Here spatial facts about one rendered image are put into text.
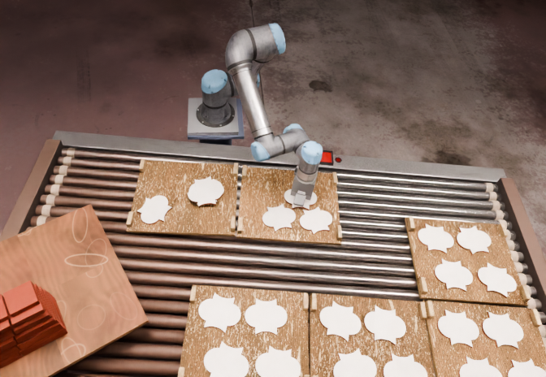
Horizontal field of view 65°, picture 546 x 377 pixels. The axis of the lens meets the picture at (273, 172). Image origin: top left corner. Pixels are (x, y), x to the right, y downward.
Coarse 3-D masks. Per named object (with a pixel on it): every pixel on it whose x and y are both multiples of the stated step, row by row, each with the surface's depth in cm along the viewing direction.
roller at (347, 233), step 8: (40, 208) 167; (48, 208) 167; (56, 208) 168; (64, 208) 168; (72, 208) 169; (56, 216) 168; (104, 216) 168; (112, 216) 169; (120, 216) 169; (344, 232) 174; (352, 232) 174; (360, 232) 174; (368, 232) 175; (376, 232) 175; (384, 232) 176; (392, 232) 176; (400, 232) 177; (376, 240) 176; (384, 240) 176; (392, 240) 175; (400, 240) 175; (408, 240) 176; (512, 240) 179; (512, 248) 178
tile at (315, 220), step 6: (306, 210) 175; (312, 210) 176; (318, 210) 176; (306, 216) 174; (312, 216) 174; (318, 216) 174; (324, 216) 175; (330, 216) 175; (300, 222) 172; (306, 222) 172; (312, 222) 172; (318, 222) 173; (324, 222) 173; (330, 222) 173; (306, 228) 170; (312, 228) 170; (318, 228) 171; (324, 228) 171
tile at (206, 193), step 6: (198, 186) 175; (204, 186) 176; (210, 186) 176; (216, 186) 176; (192, 192) 173; (198, 192) 174; (204, 192) 174; (210, 192) 174; (216, 192) 174; (192, 198) 171; (198, 198) 172; (204, 198) 172; (210, 198) 172; (216, 198) 172; (198, 204) 170; (204, 204) 171
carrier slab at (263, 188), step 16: (256, 176) 185; (272, 176) 186; (288, 176) 187; (320, 176) 188; (240, 192) 179; (256, 192) 180; (272, 192) 181; (320, 192) 183; (336, 192) 184; (240, 208) 174; (256, 208) 175; (288, 208) 176; (320, 208) 178; (336, 208) 179; (256, 224) 170; (336, 224) 174; (288, 240) 168; (304, 240) 168; (320, 240) 168; (336, 240) 169
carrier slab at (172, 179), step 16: (144, 176) 179; (160, 176) 180; (176, 176) 181; (192, 176) 182; (208, 176) 183; (224, 176) 183; (144, 192) 175; (160, 192) 175; (176, 192) 176; (224, 192) 178; (176, 208) 171; (192, 208) 172; (208, 208) 173; (224, 208) 174; (144, 224) 165; (160, 224) 166; (176, 224) 167; (192, 224) 167; (208, 224) 168; (224, 224) 169
